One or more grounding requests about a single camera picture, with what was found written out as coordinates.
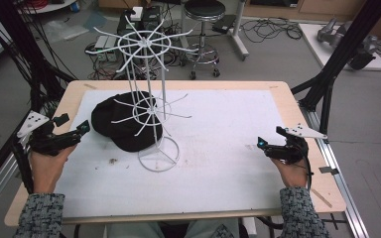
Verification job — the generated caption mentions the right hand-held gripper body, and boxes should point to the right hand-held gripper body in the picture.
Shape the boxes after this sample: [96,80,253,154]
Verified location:
[264,123,328,165]

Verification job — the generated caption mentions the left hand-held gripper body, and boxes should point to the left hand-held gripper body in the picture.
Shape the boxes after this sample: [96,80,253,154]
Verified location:
[16,110,82,157]

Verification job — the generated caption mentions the black cap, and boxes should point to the black cap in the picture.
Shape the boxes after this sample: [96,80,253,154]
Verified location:
[90,90,164,154]

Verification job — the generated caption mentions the white wire hat rack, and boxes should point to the white wire hat rack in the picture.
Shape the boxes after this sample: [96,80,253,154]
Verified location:
[84,14,200,174]

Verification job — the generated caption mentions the person's right hand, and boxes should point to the person's right hand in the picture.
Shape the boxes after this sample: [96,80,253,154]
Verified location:
[270,158,310,189]

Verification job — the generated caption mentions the person's left hand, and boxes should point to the person's left hand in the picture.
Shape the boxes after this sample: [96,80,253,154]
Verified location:
[28,144,77,194]

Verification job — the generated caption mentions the grey tape piece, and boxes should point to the grey tape piece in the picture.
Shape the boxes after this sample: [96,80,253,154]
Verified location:
[317,166,340,177]

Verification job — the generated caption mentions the white table mat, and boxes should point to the white table mat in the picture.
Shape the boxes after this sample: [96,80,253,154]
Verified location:
[55,88,295,219]

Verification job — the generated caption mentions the tan tape strip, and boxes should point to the tan tape strip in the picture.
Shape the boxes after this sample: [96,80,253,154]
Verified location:
[310,187,333,209]

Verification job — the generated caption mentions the grey power boxes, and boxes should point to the grey power boxes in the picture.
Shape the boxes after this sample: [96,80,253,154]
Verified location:
[93,34,119,63]

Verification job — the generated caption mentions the white floor board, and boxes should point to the white floor board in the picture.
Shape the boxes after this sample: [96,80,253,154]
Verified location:
[298,22,381,72]

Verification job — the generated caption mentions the white stand leg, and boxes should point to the white stand leg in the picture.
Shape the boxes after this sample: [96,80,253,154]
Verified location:
[229,0,250,61]

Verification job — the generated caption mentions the white round table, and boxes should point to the white round table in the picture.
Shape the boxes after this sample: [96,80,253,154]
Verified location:
[16,0,77,15]

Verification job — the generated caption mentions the person's legs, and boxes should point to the person's legs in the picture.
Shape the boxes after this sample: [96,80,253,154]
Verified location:
[104,218,242,238]

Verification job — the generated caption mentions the black flat box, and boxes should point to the black flat box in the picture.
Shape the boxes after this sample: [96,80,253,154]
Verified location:
[210,14,238,35]

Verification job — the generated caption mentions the black equipment boxes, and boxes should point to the black equipment boxes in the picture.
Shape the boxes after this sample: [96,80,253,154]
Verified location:
[116,5,163,38]

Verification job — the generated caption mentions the wooden cabinet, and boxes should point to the wooden cabinet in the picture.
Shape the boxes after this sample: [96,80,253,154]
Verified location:
[243,0,381,42]

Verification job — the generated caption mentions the black round stool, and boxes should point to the black round stool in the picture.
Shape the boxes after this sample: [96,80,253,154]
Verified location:
[182,0,227,81]

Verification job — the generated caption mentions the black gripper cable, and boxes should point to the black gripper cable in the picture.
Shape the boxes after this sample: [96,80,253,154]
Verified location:
[305,154,315,192]

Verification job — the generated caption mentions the black metal frame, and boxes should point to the black metal frame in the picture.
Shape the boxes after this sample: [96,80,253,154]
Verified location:
[290,0,381,135]
[0,0,77,196]

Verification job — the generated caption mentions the black floor cables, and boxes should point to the black floor cables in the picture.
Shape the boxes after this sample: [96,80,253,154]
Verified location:
[240,17,304,45]

